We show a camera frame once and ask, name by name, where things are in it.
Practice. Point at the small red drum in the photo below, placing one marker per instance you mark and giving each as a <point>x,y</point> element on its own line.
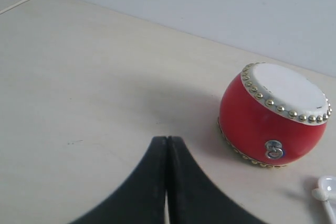
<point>271,115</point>

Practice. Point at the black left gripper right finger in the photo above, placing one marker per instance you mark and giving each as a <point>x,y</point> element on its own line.
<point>191,196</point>

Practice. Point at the wooden drumstick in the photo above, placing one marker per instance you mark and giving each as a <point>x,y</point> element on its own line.
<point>328,201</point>

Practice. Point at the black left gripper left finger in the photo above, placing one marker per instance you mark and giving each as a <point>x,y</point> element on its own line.
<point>141,197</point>

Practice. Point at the white plastic tray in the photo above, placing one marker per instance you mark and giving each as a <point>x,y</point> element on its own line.
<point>327,183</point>

